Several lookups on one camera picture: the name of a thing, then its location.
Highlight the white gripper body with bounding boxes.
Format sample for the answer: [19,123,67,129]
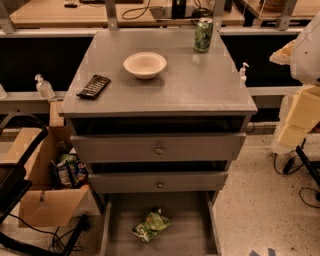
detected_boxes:
[271,85,320,154]

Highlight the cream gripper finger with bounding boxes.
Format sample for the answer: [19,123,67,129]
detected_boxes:
[269,40,295,65]

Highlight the green jalapeno chip bag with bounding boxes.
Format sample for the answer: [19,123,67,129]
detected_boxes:
[132,209,171,243]

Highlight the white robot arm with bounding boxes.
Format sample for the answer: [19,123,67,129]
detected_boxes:
[269,13,320,154]

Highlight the grey drawer cabinet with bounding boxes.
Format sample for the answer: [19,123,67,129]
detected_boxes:
[59,27,259,256]

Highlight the grey open bottom drawer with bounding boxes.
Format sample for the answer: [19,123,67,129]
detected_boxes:
[100,192,221,256]

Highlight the grey top drawer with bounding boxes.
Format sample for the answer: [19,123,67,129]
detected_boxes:
[71,133,246,163]

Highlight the grey middle drawer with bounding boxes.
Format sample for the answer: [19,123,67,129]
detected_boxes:
[89,171,228,194]

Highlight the small pump bottle right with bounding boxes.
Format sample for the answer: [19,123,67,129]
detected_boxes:
[239,62,249,84]

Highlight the black tripod stand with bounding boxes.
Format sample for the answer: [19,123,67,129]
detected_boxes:
[294,138,320,202]

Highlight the green soda can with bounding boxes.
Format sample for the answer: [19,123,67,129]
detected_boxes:
[194,17,213,53]

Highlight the white paper bowl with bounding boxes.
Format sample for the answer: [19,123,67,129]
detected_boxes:
[123,52,167,80]

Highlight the dark chocolate bar wrapper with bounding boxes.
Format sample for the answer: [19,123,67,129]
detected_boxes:
[77,74,111,100]

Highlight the clear sanitizer bottle left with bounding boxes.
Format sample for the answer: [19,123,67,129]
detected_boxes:
[35,74,55,99]

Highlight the snack bags in box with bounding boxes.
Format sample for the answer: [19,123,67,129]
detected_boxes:
[50,154,89,189]

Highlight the wooden desk background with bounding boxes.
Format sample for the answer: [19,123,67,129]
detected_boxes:
[9,0,246,29]

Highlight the cardboard box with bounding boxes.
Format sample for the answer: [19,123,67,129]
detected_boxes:
[2,100,91,229]

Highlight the black floor cable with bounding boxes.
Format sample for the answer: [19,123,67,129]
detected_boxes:
[273,153,320,210]

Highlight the black chair frame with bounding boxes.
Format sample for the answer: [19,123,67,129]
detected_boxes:
[0,111,89,256]

